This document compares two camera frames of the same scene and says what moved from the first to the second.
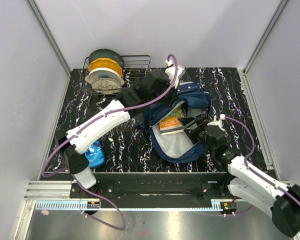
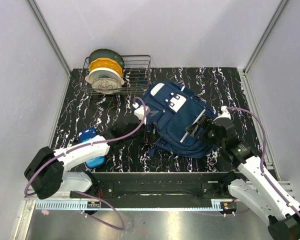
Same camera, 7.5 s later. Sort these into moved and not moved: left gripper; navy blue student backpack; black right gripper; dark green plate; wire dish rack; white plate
Moved: navy blue student backpack; left gripper
Not moved: black right gripper; white plate; dark green plate; wire dish rack
